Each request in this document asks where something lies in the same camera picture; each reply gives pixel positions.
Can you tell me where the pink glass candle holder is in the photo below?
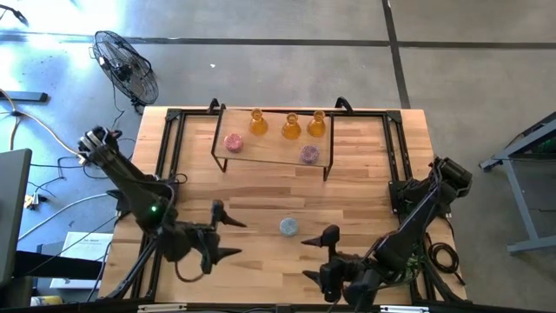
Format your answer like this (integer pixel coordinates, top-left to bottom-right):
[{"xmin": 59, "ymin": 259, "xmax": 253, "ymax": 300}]
[{"xmin": 222, "ymin": 132, "xmax": 244, "ymax": 154}]

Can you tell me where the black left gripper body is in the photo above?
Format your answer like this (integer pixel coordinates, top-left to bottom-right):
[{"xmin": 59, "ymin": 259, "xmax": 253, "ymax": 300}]
[{"xmin": 161, "ymin": 220, "xmax": 220, "ymax": 267}]

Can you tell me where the grey floor cable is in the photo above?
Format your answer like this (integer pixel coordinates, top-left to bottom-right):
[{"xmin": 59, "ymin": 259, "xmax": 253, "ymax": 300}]
[{"xmin": 17, "ymin": 193, "xmax": 109, "ymax": 243}]

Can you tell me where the blue glass candle holder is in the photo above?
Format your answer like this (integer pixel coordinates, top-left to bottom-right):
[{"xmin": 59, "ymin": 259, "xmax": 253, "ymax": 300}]
[{"xmin": 279, "ymin": 216, "xmax": 300, "ymax": 238}]

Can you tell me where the amber glass candle holder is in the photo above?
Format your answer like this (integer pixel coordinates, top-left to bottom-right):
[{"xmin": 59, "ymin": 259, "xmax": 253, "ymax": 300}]
[
  {"xmin": 307, "ymin": 110, "xmax": 328, "ymax": 138},
  {"xmin": 281, "ymin": 112, "xmax": 302, "ymax": 141},
  {"xmin": 248, "ymin": 108, "xmax": 269, "ymax": 137}
]

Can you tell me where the black floor bar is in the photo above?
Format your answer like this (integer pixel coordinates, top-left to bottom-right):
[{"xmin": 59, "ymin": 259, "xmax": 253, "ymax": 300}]
[{"xmin": 0, "ymin": 91, "xmax": 49, "ymax": 103}]

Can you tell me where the beige floor cable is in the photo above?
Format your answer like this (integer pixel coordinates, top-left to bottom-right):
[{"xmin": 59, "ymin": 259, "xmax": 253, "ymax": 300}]
[{"xmin": 0, "ymin": 89, "xmax": 88, "ymax": 164}]

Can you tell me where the black coiled cable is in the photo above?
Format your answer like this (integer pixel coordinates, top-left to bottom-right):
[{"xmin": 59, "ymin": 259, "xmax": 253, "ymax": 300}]
[{"xmin": 427, "ymin": 232, "xmax": 467, "ymax": 286}]

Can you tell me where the silver metal plate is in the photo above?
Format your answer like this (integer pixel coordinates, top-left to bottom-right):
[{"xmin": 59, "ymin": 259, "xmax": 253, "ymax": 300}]
[
  {"xmin": 380, "ymin": 305, "xmax": 431, "ymax": 313},
  {"xmin": 137, "ymin": 303, "xmax": 188, "ymax": 313}
]

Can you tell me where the wooden shelf riser black frame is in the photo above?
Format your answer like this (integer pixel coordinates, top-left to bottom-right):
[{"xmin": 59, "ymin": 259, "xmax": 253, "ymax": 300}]
[{"xmin": 210, "ymin": 103, "xmax": 335, "ymax": 183}]

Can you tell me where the yellow object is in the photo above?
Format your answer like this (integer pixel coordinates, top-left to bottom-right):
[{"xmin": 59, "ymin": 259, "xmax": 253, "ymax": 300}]
[{"xmin": 30, "ymin": 295, "xmax": 63, "ymax": 307}]

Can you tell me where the white paper sheet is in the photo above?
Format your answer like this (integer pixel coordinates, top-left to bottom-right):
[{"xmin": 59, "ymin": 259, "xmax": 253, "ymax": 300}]
[{"xmin": 50, "ymin": 231, "xmax": 115, "ymax": 290}]

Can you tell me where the dark flat monitor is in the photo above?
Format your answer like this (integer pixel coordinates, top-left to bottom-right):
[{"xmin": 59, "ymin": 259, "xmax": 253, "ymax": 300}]
[{"xmin": 0, "ymin": 148, "xmax": 33, "ymax": 290}]

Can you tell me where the grey metal desk frame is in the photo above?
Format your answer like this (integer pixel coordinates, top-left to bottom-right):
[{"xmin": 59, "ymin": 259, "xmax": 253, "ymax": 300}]
[{"xmin": 479, "ymin": 111, "xmax": 556, "ymax": 256}]

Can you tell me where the black metal table frame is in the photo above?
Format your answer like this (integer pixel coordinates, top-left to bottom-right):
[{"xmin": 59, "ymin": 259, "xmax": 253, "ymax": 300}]
[{"xmin": 103, "ymin": 96, "xmax": 468, "ymax": 305}]

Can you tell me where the black floor fan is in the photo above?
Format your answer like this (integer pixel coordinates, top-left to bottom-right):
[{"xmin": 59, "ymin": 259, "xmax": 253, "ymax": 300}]
[{"xmin": 89, "ymin": 30, "xmax": 160, "ymax": 115}]

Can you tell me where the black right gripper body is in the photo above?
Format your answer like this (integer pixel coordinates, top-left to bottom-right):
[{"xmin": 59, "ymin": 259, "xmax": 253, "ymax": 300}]
[{"xmin": 341, "ymin": 255, "xmax": 384, "ymax": 312}]

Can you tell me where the purple glass candle holder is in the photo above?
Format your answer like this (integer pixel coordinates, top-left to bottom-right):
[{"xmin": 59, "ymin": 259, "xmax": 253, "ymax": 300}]
[{"xmin": 300, "ymin": 144, "xmax": 321, "ymax": 165}]

